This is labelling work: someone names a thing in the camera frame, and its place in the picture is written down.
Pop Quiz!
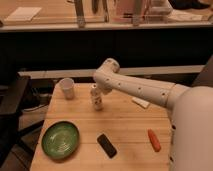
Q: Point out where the small white bottle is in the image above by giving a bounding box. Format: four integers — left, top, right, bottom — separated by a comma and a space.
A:
90, 84, 103, 110

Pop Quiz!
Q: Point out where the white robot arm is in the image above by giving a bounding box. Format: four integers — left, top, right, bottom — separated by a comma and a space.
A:
93, 58, 213, 171

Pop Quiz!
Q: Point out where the white paper cup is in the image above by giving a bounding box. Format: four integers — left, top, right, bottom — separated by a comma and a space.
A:
59, 78, 74, 100

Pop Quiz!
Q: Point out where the white sponge block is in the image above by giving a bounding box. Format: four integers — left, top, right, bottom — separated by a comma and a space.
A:
132, 97, 150, 109

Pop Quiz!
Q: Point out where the black rectangular phone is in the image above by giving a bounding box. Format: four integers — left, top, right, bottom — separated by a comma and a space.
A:
97, 134, 117, 158

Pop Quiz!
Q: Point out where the green round plate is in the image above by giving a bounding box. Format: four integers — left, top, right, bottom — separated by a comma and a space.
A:
41, 121, 80, 160

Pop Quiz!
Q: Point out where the orange carrot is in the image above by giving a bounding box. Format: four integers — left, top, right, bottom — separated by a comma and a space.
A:
148, 129, 161, 152

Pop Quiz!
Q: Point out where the black chair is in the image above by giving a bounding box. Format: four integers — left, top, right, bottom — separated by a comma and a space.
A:
0, 76, 44, 168

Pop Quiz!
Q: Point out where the white paper sheet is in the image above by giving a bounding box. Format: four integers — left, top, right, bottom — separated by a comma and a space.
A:
5, 7, 41, 22

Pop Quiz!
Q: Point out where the metal frame post right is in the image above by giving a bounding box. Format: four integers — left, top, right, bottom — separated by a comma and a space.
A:
132, 0, 142, 26

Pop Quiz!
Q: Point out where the metal frame post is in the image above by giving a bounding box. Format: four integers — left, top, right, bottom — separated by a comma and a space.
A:
74, 0, 86, 28
132, 0, 142, 26

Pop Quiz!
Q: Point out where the metal frame post left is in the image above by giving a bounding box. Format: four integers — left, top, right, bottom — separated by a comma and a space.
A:
74, 0, 86, 28

